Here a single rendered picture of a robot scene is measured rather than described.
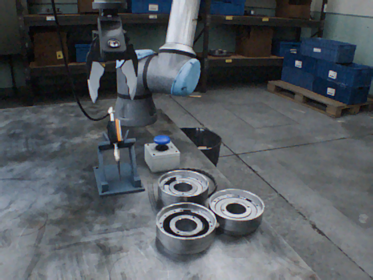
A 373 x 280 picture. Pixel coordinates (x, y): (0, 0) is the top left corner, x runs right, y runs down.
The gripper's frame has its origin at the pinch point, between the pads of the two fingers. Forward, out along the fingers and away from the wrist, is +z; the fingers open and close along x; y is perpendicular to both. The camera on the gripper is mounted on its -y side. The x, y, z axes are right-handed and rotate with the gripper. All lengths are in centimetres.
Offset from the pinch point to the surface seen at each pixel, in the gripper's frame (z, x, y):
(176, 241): 15.1, -5.3, -30.6
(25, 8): -7, 58, 354
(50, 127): 18.8, 17.0, 35.2
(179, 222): 16.4, -7.8, -24.5
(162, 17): 3, -96, 324
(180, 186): 16.7, -11.8, -12.3
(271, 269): 18.5, -19.3, -38.1
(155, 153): 14.2, -9.3, -0.4
